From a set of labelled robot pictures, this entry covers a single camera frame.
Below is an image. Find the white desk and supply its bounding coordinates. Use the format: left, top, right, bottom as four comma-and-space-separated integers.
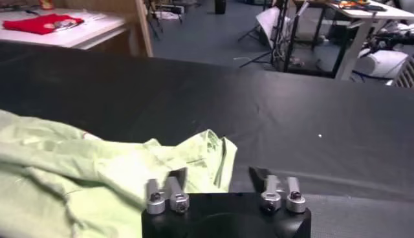
292, 0, 414, 81

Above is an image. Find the white air cooler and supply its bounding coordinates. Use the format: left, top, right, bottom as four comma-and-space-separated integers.
386, 54, 414, 88

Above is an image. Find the white reflector board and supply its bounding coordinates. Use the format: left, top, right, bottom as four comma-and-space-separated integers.
255, 6, 282, 46

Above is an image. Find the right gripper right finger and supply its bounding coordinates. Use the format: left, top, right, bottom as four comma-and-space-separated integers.
248, 166, 307, 214

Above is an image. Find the light green t-shirt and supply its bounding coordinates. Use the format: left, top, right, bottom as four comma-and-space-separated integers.
0, 109, 239, 238

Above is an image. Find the black tripod stand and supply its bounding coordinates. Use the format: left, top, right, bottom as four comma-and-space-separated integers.
237, 0, 311, 74

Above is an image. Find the white side table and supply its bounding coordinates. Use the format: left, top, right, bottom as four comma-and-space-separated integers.
0, 8, 127, 51

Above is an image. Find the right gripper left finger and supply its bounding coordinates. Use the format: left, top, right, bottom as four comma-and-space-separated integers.
145, 167, 190, 215

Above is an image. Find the white machine with cables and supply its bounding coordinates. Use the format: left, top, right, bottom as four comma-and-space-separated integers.
354, 32, 414, 79

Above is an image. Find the black leather table cover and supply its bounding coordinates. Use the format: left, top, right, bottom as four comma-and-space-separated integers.
0, 41, 414, 238

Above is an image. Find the red folded shirt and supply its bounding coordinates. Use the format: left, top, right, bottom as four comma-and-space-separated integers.
2, 13, 85, 36

